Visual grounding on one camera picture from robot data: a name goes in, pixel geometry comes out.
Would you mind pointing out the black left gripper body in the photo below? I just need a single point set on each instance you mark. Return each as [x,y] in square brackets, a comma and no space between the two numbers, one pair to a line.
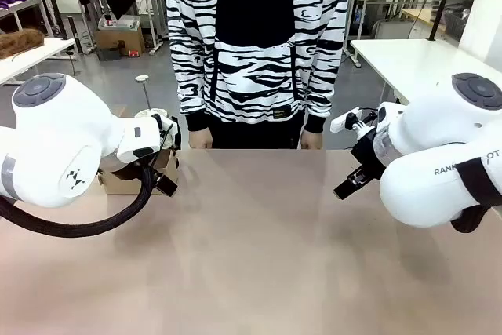
[176,139]

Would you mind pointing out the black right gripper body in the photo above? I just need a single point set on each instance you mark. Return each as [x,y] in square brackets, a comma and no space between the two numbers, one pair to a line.
[366,154]

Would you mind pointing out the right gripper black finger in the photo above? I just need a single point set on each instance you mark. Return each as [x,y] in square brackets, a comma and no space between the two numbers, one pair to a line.
[364,179]
[345,189]

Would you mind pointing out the person right forearm zebra sleeve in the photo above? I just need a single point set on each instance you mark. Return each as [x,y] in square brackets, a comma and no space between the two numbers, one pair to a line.
[192,88]

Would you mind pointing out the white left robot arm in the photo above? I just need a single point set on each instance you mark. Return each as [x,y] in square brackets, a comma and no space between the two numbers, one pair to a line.
[59,135]

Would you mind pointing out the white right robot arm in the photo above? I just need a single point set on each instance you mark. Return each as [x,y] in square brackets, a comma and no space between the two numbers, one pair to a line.
[431,146]

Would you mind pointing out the person left forearm zebra sleeve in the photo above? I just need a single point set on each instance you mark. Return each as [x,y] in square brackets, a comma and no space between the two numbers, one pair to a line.
[323,88]

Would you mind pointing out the person right hand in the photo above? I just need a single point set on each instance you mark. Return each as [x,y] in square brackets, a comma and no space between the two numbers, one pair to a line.
[201,140]

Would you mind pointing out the person left hand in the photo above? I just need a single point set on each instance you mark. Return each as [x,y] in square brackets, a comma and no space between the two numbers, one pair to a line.
[312,141]

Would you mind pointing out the thin stand with round top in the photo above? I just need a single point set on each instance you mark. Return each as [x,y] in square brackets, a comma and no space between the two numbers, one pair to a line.
[146,95]

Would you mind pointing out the large white table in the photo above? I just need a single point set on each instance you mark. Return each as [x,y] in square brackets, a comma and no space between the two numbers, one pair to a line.
[412,60]

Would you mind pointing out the person torso zebra hoodie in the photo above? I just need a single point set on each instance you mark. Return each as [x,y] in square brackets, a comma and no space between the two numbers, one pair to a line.
[255,56]

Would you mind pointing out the brown cardboard box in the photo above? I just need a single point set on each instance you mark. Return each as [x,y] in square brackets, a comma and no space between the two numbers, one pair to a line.
[117,38]

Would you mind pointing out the clear plastic bin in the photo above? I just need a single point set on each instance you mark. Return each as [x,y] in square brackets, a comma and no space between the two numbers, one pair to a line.
[119,23]

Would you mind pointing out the white side table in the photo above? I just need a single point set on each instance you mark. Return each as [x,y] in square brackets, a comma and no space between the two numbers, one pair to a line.
[27,58]

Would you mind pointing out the brown furry object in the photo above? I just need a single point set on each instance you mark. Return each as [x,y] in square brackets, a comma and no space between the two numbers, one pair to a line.
[19,42]

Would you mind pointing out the short black post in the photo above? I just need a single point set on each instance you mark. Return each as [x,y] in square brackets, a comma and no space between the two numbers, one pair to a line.
[74,35]

